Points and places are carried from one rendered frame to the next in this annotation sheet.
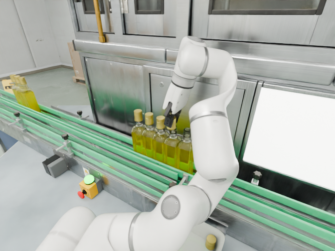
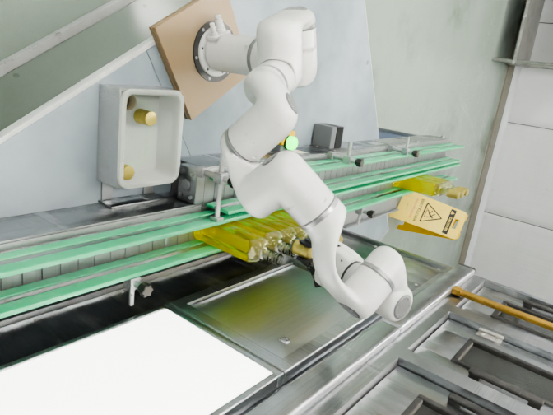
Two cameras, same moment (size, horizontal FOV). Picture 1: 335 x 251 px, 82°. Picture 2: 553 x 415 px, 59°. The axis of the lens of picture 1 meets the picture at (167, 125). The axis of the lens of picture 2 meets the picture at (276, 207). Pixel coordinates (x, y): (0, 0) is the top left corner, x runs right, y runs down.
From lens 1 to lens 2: 0.67 m
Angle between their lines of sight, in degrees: 33
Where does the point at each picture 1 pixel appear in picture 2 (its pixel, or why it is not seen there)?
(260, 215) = (103, 239)
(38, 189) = (317, 99)
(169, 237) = (275, 82)
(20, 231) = not seen: hidden behind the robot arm
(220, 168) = (288, 158)
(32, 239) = not seen: hidden behind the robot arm
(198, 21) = (416, 382)
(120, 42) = (439, 305)
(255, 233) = (81, 219)
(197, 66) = (376, 257)
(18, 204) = (320, 72)
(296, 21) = not seen: outside the picture
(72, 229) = (306, 58)
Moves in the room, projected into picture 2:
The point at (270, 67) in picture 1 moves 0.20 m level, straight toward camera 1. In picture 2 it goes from (296, 394) to (309, 296)
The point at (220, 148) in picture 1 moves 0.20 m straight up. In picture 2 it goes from (302, 175) to (412, 208)
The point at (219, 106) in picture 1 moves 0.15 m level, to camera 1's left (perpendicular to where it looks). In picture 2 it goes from (332, 221) to (374, 170)
